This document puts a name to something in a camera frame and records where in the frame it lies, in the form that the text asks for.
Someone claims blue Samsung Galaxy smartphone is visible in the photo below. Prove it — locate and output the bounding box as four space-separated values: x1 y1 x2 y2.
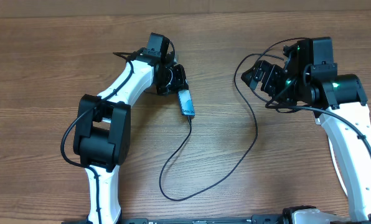
177 90 195 116

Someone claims black USB charging cable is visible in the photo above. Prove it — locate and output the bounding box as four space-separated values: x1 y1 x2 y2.
158 37 311 202

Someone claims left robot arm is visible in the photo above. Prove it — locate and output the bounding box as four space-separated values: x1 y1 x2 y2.
70 33 195 223

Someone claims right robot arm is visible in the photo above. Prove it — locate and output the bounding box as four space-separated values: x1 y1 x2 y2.
241 37 371 223

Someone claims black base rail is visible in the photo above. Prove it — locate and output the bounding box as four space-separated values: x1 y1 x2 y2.
60 213 339 224

